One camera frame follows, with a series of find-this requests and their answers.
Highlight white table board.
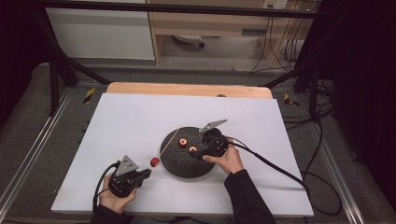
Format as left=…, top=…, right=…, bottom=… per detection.
left=50, top=92, right=315, bottom=218

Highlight person's left hand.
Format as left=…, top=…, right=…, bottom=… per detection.
left=99, top=172, right=139, bottom=216

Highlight black metal stand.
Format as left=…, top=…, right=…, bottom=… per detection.
left=31, top=6, right=112, bottom=117
left=262, top=8, right=332, bottom=121

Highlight black floor cable bundle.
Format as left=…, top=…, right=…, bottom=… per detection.
left=281, top=78, right=336, bottom=133

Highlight white power strip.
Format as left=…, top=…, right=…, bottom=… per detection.
left=262, top=0, right=290, bottom=10

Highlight light wooden desk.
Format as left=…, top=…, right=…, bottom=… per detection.
left=146, top=0, right=314, bottom=69

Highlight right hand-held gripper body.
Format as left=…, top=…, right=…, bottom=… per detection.
left=199, top=119, right=231, bottom=159

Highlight left hand-held gripper black cable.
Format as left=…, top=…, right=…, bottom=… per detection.
left=92, top=161, right=121, bottom=213

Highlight hand-held gripper black cable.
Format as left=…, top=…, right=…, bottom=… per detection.
left=227, top=134, right=344, bottom=217
left=92, top=161, right=121, bottom=213

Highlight aluminium floor rail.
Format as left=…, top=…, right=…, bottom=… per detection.
left=0, top=88, right=75, bottom=216
left=306, top=122, right=366, bottom=224

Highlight hanging black cables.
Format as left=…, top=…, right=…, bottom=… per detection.
left=249, top=15, right=302, bottom=75

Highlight person's right hand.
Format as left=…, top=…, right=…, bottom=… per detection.
left=202, top=144, right=245, bottom=175

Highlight dark curtain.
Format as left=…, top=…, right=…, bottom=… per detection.
left=311, top=0, right=396, bottom=214
left=0, top=0, right=50, bottom=125

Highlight white device under desk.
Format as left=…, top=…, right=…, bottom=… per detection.
left=172, top=34, right=206, bottom=49

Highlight yellow black tape strip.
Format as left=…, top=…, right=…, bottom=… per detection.
left=283, top=92, right=301, bottom=107
left=82, top=87, right=97, bottom=105

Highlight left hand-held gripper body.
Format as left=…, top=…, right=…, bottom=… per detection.
left=107, top=154, right=148, bottom=199

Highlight wooden table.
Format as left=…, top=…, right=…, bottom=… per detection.
left=106, top=81, right=275, bottom=100

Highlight white cabinet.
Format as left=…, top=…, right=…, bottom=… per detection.
left=45, top=0, right=156, bottom=61

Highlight right hand-held gripper black cable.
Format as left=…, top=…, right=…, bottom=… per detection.
left=227, top=134, right=344, bottom=217

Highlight round black plate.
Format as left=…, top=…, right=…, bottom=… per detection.
left=159, top=126, right=219, bottom=179

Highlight black metal crossbar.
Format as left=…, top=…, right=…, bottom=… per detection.
left=31, top=0, right=331, bottom=20

